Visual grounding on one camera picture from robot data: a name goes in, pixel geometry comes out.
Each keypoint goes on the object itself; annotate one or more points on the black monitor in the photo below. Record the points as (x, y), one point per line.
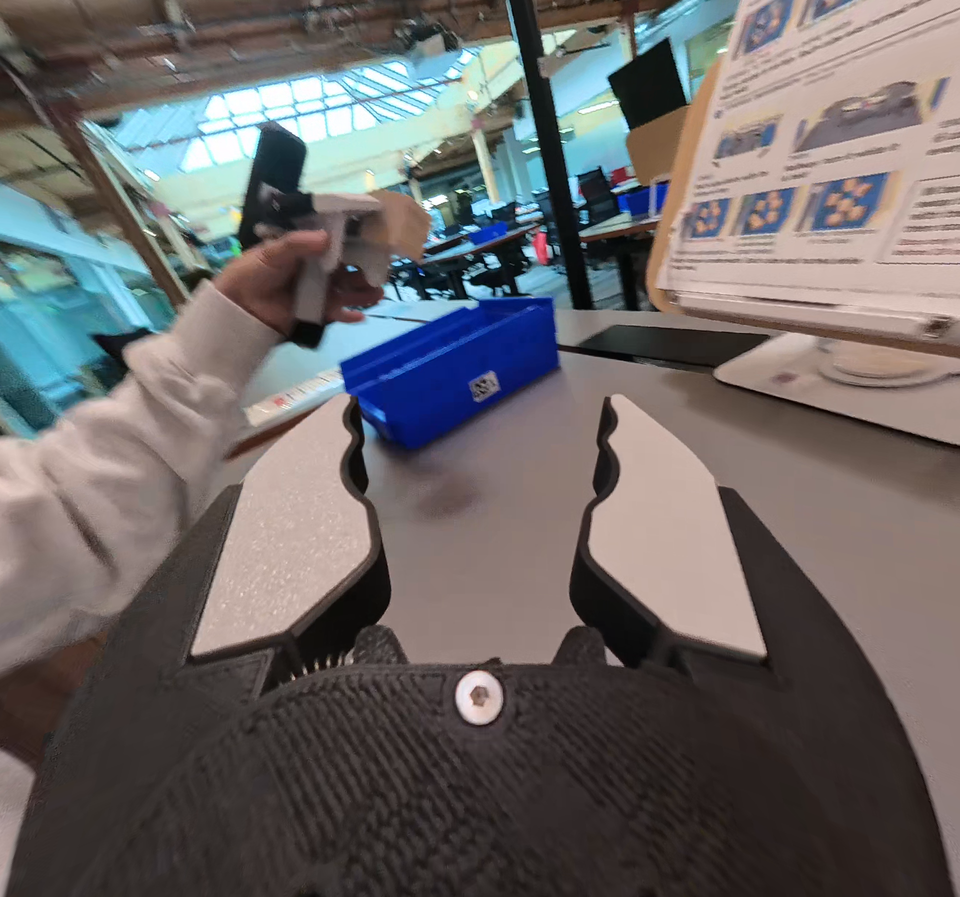
(649, 83)

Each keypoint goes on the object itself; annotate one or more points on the cardboard box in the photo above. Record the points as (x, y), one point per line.
(660, 143)

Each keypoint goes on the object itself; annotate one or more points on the wooden office desk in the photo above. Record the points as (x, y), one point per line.
(480, 243)

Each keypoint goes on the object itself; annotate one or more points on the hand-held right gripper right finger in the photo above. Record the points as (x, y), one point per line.
(667, 537)

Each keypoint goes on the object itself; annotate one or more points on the printed instruction sheet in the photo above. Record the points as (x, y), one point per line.
(825, 124)

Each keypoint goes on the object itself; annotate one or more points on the black pole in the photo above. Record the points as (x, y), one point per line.
(536, 102)

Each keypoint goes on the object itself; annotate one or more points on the blue plastic bin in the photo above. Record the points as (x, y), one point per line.
(450, 379)

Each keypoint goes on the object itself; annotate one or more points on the person's left forearm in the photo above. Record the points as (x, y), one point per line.
(112, 462)

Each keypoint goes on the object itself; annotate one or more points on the black office chair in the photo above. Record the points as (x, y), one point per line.
(596, 188)

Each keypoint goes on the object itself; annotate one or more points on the small blue bin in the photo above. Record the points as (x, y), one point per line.
(637, 201)
(487, 232)

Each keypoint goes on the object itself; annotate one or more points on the wooden cube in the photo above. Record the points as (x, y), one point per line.
(401, 229)

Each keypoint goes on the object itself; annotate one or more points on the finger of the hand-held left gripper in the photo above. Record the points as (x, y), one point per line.
(345, 205)
(364, 256)

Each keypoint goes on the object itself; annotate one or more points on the large paned window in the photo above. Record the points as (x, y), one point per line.
(300, 98)

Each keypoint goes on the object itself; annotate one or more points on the black flat pad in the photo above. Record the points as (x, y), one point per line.
(660, 346)

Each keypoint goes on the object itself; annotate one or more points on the wooden support post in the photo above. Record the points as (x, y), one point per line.
(112, 199)

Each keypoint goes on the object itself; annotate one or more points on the red bag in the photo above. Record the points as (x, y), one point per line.
(540, 246)

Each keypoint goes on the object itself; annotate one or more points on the wooden document stand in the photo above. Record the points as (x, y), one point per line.
(787, 387)

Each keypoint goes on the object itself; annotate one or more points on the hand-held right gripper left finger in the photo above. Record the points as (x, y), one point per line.
(292, 537)

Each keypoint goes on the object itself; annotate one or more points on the person's white sweatshirt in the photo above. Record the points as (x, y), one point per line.
(11, 807)

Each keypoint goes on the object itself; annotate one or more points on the person's left hand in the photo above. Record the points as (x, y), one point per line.
(262, 286)

